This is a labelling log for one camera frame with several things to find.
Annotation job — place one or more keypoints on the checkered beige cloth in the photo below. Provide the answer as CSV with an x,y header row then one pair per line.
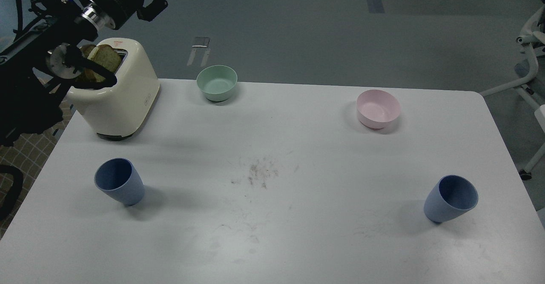
x,y
29,154

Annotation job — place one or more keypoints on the blue cup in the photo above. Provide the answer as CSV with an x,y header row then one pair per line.
x,y
119,179
450,198

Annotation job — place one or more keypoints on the green bowl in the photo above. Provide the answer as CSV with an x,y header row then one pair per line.
x,y
217,83

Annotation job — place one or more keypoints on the metal floor bracket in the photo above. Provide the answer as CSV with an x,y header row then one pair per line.
x,y
200,45

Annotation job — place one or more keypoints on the cream white toaster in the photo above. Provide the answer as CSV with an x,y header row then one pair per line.
x,y
117,112

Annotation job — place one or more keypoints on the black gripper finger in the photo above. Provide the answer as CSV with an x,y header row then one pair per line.
x,y
153,9

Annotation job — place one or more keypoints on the rear toast slice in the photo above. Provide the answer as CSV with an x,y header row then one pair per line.
x,y
87,50

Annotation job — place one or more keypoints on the toast slice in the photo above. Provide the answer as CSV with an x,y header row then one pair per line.
x,y
87,50
105,56

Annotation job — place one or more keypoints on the front toast slice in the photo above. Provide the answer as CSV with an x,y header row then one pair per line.
x,y
105,56

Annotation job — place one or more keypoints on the pink bowl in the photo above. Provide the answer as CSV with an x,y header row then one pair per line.
x,y
376,109

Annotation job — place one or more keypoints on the black robot arm with cables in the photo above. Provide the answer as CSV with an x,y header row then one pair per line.
x,y
41,64

